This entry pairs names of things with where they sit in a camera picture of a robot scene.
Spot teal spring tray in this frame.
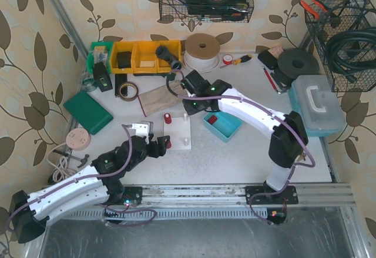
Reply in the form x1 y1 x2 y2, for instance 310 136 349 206
203 112 243 143

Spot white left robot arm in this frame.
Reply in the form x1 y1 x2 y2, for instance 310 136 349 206
6 136 170 244

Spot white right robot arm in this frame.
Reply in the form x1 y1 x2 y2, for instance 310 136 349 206
179 71 315 202

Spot beige work glove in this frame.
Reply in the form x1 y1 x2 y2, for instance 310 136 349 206
138 85 182 116

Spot red white tape roll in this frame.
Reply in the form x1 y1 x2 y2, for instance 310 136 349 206
223 54 233 65

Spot yellow bin right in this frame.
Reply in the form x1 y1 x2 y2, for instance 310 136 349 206
155 40 182 74

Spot yellow bin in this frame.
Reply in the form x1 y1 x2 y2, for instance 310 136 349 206
132 41 159 74
155 40 182 74
110 41 135 74

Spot grey pipe fitting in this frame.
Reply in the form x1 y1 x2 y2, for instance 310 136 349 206
155 46 182 70

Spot brown packing tape roll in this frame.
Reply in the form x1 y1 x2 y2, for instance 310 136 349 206
117 82 139 102

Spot yellow bin middle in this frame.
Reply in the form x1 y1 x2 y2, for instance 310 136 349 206
132 41 159 74

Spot yellow black screwdriver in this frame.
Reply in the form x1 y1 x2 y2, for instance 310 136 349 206
220 55 252 69

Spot small claw hammer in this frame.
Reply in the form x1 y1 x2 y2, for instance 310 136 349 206
53 149 89 168

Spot black box in bin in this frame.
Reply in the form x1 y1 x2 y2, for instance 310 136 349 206
116 51 132 69

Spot green notebook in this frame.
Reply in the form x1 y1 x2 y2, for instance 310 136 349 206
63 91 113 135

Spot black block with sponge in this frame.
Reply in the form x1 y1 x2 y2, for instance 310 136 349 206
258 46 284 70

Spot yellow bin left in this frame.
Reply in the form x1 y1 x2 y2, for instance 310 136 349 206
110 41 135 74

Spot black meter device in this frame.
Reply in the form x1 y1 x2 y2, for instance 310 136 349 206
92 62 113 92

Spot glass jar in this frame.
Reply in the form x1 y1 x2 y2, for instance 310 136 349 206
81 73 98 93

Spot green storage bin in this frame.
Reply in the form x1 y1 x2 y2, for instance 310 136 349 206
86 42 113 73

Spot teal clear toolbox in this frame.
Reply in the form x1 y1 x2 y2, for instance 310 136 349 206
288 75 346 137

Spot white peg base plate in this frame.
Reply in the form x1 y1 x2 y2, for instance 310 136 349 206
163 113 192 150

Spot white cable spool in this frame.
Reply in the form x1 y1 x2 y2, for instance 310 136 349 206
183 33 220 73

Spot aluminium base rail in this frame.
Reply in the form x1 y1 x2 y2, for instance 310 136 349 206
51 183 355 224

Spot red handled hex key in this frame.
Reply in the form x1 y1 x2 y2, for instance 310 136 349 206
262 66 288 95

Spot white coiled cord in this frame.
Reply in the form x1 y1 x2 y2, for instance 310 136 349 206
46 143 79 186

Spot orange handled pliers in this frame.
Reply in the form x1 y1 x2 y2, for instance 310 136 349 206
299 0 329 20

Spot right wire basket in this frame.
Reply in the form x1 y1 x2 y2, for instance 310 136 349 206
304 0 375 92

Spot black coiled hose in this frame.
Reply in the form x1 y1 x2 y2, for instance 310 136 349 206
325 0 376 82

